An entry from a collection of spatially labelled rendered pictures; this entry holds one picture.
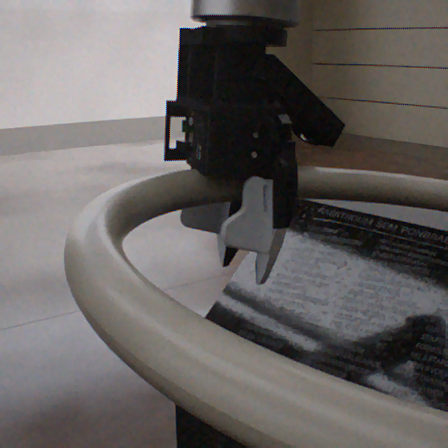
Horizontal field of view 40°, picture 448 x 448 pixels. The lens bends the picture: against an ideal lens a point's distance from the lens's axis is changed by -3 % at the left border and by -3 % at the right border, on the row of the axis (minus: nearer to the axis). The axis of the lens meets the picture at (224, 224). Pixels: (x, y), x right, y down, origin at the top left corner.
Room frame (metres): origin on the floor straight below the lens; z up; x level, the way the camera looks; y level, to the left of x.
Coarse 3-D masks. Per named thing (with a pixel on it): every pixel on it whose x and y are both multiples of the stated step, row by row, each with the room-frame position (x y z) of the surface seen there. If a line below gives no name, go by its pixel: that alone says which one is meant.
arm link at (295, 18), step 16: (192, 0) 0.51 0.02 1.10; (208, 0) 0.49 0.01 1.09; (224, 0) 0.49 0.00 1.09; (240, 0) 0.48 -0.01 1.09; (256, 0) 0.48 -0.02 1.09; (272, 0) 0.49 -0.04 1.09; (288, 0) 0.50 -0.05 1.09; (192, 16) 0.51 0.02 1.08; (208, 16) 0.49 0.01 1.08; (224, 16) 0.49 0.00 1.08; (240, 16) 0.48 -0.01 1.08; (256, 16) 0.48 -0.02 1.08; (272, 16) 0.49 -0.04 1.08; (288, 16) 0.50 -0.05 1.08
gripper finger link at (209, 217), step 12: (216, 204) 0.55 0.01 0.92; (228, 204) 0.55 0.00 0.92; (240, 204) 0.55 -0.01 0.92; (180, 216) 0.53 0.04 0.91; (192, 216) 0.54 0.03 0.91; (204, 216) 0.55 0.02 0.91; (216, 216) 0.55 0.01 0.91; (228, 216) 0.55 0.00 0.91; (192, 228) 0.54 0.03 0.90; (204, 228) 0.55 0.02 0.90; (216, 228) 0.55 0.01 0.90; (228, 252) 0.55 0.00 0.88; (228, 264) 0.55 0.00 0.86
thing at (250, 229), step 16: (256, 176) 0.50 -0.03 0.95; (256, 192) 0.50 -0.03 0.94; (272, 192) 0.50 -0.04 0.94; (240, 208) 0.49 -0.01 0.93; (256, 208) 0.50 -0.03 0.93; (272, 208) 0.50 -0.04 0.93; (224, 224) 0.48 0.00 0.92; (240, 224) 0.49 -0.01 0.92; (256, 224) 0.50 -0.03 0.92; (272, 224) 0.50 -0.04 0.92; (224, 240) 0.48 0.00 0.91; (240, 240) 0.48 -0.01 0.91; (256, 240) 0.49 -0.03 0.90; (272, 240) 0.49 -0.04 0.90; (272, 256) 0.50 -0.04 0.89; (256, 272) 0.51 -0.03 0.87
